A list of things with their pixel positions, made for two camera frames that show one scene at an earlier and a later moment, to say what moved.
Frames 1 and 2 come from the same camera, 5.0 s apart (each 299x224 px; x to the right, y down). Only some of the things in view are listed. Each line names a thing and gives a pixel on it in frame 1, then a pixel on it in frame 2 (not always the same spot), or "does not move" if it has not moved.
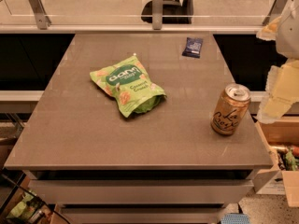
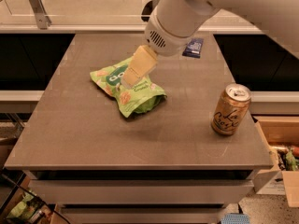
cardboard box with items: (280, 134) does not move
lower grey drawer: (145, 214) does not move
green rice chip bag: (131, 86) does not move
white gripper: (290, 35) → (164, 41)
